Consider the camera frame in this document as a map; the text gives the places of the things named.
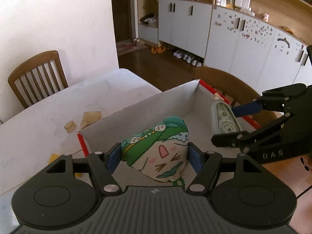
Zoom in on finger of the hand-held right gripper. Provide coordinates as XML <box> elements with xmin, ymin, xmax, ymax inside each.
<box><xmin>231</xmin><ymin>83</ymin><xmax>308</xmax><ymax>118</ymax></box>
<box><xmin>211</xmin><ymin>116</ymin><xmax>292</xmax><ymax>154</ymax></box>

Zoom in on person's right hand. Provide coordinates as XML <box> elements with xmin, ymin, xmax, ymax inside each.
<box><xmin>300</xmin><ymin>154</ymin><xmax>312</xmax><ymax>172</ymax></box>

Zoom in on dark brown door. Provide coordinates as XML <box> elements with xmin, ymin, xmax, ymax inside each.
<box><xmin>111</xmin><ymin>0</ymin><xmax>133</xmax><ymax>41</ymax></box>

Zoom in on wooden slat-back chair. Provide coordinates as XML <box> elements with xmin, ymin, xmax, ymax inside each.
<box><xmin>191</xmin><ymin>66</ymin><xmax>285</xmax><ymax>129</ymax></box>
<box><xmin>8</xmin><ymin>50</ymin><xmax>69</xmax><ymax>109</ymax></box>

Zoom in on row of white sneakers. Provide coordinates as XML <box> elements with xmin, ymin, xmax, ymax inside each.
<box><xmin>174</xmin><ymin>49</ymin><xmax>203</xmax><ymax>68</ymax></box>

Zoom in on white sticker-covered cabinet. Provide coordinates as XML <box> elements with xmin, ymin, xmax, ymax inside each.
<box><xmin>204</xmin><ymin>5</ymin><xmax>311</xmax><ymax>95</ymax></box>

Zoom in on yellow rectangular block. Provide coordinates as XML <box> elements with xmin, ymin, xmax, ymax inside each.
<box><xmin>48</xmin><ymin>153</ymin><xmax>83</xmax><ymax>179</ymax></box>

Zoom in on white tall cabinet black handles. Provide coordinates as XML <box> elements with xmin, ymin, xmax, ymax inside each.
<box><xmin>158</xmin><ymin>0</ymin><xmax>213</xmax><ymax>59</ymax></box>

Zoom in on open wooden entry shelf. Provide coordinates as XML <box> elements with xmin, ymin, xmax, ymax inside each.
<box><xmin>136</xmin><ymin>0</ymin><xmax>160</xmax><ymax>45</ymax></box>

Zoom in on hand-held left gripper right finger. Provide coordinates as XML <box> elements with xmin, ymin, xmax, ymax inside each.
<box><xmin>186</xmin><ymin>142</ymin><xmax>265</xmax><ymax>196</ymax></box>

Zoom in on patterned door rug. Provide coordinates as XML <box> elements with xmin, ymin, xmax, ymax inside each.
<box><xmin>116</xmin><ymin>40</ymin><xmax>148</xmax><ymax>56</ymax></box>

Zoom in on round wooden block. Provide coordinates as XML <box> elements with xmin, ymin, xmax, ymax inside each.
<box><xmin>64</xmin><ymin>121</ymin><xmax>78</xmax><ymax>134</ymax></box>

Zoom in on white cardboard box red rim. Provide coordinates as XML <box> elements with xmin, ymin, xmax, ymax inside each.
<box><xmin>77</xmin><ymin>79</ymin><xmax>262</xmax><ymax>188</ymax></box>

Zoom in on green printed cloth pouch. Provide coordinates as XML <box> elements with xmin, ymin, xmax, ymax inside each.
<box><xmin>120</xmin><ymin>116</ymin><xmax>191</xmax><ymax>188</ymax></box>

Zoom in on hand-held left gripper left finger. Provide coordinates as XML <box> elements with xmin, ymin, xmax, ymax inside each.
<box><xmin>44</xmin><ymin>143</ymin><xmax>123</xmax><ymax>196</ymax></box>

